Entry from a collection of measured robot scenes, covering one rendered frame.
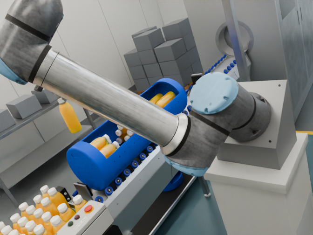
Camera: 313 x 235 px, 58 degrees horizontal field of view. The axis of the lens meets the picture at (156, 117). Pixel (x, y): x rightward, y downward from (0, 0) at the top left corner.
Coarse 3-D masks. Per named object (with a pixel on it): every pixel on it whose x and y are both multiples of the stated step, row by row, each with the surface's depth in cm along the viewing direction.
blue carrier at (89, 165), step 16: (160, 80) 200; (144, 96) 203; (176, 96) 190; (176, 112) 191; (96, 128) 166; (112, 128) 182; (80, 144) 147; (128, 144) 155; (144, 144) 167; (80, 160) 147; (96, 160) 141; (112, 160) 146; (128, 160) 157; (80, 176) 157; (96, 176) 146; (112, 176) 148
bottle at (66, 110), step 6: (66, 102) 154; (60, 108) 152; (66, 108) 152; (72, 108) 155; (66, 114) 153; (72, 114) 154; (66, 120) 155; (72, 120) 155; (78, 120) 159; (72, 126) 156; (78, 126) 158; (72, 132) 158
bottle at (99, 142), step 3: (96, 138) 157; (99, 138) 157; (102, 138) 158; (105, 138) 160; (93, 141) 155; (96, 141) 155; (99, 141) 155; (102, 141) 156; (105, 141) 158; (93, 144) 153; (96, 144) 154; (99, 144) 154; (102, 144) 156; (105, 144) 158; (96, 147) 153; (99, 147) 154; (102, 147) 156; (99, 150) 154
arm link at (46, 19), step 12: (24, 0) 71; (36, 0) 72; (48, 0) 74; (60, 0) 80; (12, 12) 70; (24, 12) 70; (36, 12) 71; (48, 12) 73; (60, 12) 78; (36, 24) 71; (48, 24) 73
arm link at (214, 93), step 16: (208, 80) 91; (224, 80) 87; (192, 96) 92; (208, 96) 88; (224, 96) 85; (240, 96) 88; (192, 112) 93; (208, 112) 87; (224, 112) 87; (240, 112) 91; (224, 128) 89
